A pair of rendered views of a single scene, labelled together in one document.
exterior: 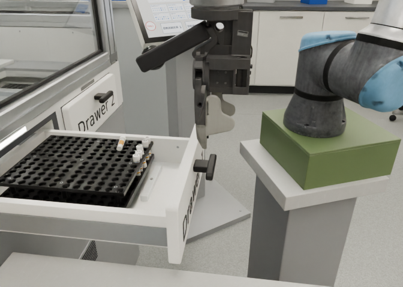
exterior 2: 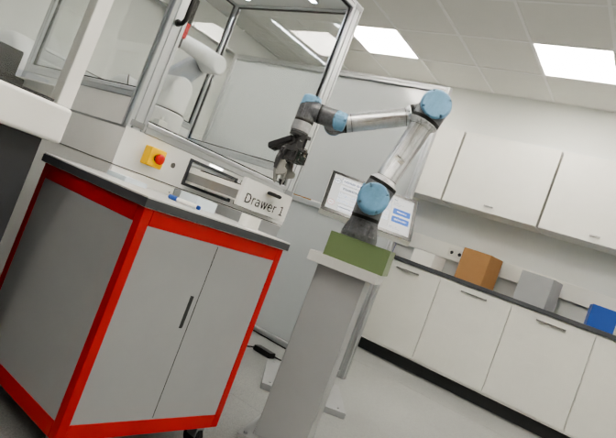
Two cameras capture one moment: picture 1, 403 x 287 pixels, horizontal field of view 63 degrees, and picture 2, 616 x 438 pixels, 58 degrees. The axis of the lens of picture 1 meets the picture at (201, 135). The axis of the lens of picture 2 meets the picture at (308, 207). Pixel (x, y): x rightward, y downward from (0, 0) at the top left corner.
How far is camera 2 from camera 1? 1.80 m
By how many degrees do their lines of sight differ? 41
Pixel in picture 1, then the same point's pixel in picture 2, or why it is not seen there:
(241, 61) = (295, 147)
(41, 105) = (234, 169)
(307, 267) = (314, 333)
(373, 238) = not seen: outside the picture
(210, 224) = not seen: hidden behind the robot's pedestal
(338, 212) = (346, 295)
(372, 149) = (370, 248)
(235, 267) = not seen: hidden behind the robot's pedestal
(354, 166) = (357, 254)
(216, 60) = (289, 146)
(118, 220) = (228, 184)
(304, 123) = (346, 228)
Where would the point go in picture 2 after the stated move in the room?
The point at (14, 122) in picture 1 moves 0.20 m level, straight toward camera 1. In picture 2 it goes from (220, 162) to (214, 157)
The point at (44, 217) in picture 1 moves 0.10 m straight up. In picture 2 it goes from (208, 179) to (217, 155)
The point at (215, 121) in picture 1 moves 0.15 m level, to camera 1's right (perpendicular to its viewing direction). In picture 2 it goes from (280, 169) to (313, 179)
